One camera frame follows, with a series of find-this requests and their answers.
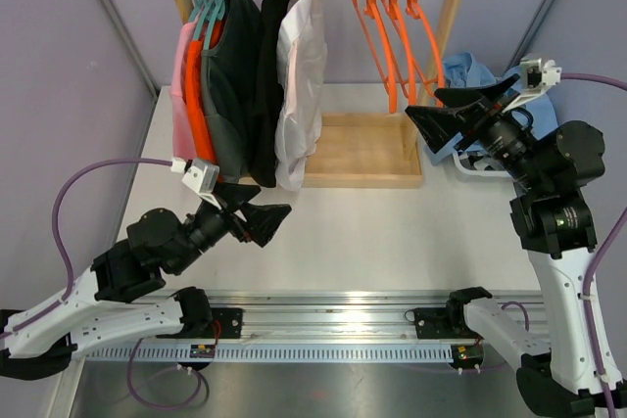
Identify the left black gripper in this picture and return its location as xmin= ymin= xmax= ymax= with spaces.
xmin=169 ymin=181 xmax=292 ymax=275

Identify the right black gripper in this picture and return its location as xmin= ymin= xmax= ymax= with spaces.
xmin=408 ymin=74 xmax=550 ymax=194

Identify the light blue shirt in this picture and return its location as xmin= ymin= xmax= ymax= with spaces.
xmin=424 ymin=52 xmax=558 ymax=165

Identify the orange hanger of blue shirt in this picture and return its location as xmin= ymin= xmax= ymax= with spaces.
xmin=344 ymin=0 xmax=401 ymax=114

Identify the orange hanger of plaid shirt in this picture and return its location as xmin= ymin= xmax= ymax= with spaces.
xmin=406 ymin=0 xmax=445 ymax=107

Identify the orange hanger of grey shirt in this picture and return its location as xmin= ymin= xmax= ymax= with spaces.
xmin=378 ymin=0 xmax=417 ymax=113

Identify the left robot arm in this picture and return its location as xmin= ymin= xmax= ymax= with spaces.
xmin=1 ymin=184 xmax=292 ymax=381

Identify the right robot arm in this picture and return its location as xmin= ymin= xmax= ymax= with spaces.
xmin=406 ymin=67 xmax=626 ymax=417

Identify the orange shirt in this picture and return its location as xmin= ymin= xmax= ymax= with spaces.
xmin=184 ymin=40 xmax=218 ymax=165

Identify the pink shirt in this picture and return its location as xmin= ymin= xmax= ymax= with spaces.
xmin=169 ymin=22 xmax=196 ymax=160

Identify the dark grey t-shirt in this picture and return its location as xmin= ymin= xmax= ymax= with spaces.
xmin=201 ymin=0 xmax=260 ymax=183

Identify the white plastic basket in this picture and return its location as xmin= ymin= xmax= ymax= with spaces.
xmin=453 ymin=151 xmax=511 ymax=180

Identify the wooden clothes rack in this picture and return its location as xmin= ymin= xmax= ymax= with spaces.
xmin=174 ymin=0 xmax=461 ymax=190

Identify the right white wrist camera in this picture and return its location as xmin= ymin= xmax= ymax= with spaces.
xmin=505 ymin=55 xmax=562 ymax=112

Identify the aluminium rail frame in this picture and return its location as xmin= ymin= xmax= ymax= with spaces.
xmin=65 ymin=290 xmax=600 ymax=345

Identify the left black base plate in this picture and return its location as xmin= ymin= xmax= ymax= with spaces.
xmin=183 ymin=307 xmax=244 ymax=341

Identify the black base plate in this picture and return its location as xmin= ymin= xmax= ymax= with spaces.
xmin=183 ymin=307 xmax=244 ymax=341
xmin=411 ymin=307 xmax=482 ymax=341

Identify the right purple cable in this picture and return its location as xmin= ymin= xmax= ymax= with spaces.
xmin=499 ymin=71 xmax=627 ymax=418

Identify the purple cable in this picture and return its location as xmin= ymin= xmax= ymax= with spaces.
xmin=0 ymin=157 xmax=175 ymax=411
xmin=499 ymin=71 xmax=627 ymax=418

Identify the white slotted cable duct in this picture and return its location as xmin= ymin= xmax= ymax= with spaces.
xmin=88 ymin=342 xmax=453 ymax=364

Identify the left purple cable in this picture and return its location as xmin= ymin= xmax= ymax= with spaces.
xmin=0 ymin=157 xmax=175 ymax=411

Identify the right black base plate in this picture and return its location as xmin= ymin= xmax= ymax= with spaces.
xmin=411 ymin=307 xmax=482 ymax=341

